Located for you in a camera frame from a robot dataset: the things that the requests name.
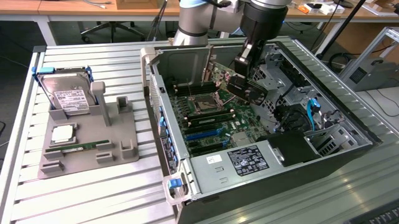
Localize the hard disk in blue carrier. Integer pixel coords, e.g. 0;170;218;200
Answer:
32;66;96;116

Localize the brown cardboard box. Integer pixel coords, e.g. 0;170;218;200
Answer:
114;0;164;10

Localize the silver CPU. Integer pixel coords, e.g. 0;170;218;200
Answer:
50;126;76;142

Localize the graphics card with black cooler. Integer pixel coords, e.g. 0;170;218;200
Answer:
200;45;269;106

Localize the black open PC case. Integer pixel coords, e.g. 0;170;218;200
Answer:
140;41;384;224

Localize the black office chair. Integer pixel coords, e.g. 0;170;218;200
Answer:
80;21;145;43

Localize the green RAM stick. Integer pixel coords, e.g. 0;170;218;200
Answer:
48;143;97;152

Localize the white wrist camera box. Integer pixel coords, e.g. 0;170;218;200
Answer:
217;0;242;15

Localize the black RAM stick with label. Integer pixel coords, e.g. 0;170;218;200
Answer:
186;113;234;126

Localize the aluminium profile frame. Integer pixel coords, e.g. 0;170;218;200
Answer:
337;26;399;79

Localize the grey parts rack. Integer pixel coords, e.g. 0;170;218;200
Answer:
37;81;140;180

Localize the silver chipset heatsink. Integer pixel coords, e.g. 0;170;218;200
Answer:
232;133;253;144

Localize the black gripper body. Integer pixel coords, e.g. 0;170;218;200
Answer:
238;2;288;42

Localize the grey computer tower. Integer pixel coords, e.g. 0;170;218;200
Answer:
344;57;399;92

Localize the green motherboard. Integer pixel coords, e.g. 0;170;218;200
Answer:
168;81;268;157

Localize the silver disk bay cage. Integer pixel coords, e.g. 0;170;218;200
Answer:
250;64;312;110

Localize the grey power supply unit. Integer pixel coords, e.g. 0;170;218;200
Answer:
188;141;282;195

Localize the blue expansion slot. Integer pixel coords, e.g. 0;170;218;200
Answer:
185;129;224;141

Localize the black wire bundle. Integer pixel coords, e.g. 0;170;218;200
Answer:
273;104;309;132

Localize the white flat box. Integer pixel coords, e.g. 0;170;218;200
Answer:
320;5;345;15

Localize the silver slotted drive bracket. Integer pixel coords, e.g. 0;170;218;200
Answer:
304;123;356;155

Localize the black stand pole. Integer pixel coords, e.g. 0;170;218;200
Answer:
316;0;366;56

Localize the blue disk wire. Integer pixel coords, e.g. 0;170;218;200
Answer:
306;98;321;131

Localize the CPU socket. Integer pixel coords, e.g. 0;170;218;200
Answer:
189;94;218;115

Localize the silver socket cover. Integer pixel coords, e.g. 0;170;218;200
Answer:
210;87;234;105

